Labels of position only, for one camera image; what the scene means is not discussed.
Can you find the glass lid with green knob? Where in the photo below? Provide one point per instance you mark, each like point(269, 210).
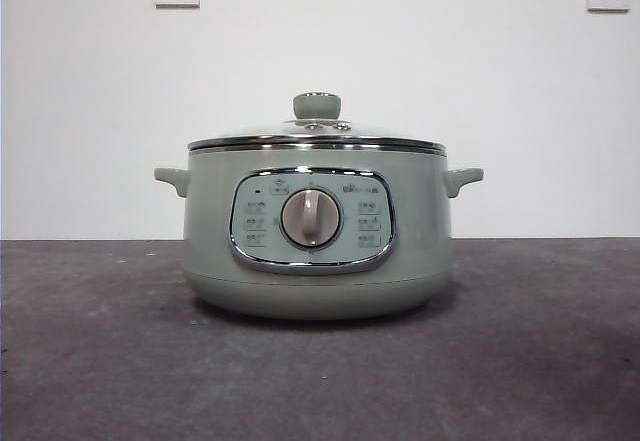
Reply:
point(316, 106)

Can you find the sage green electric pot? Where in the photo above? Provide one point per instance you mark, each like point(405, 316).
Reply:
point(210, 241)

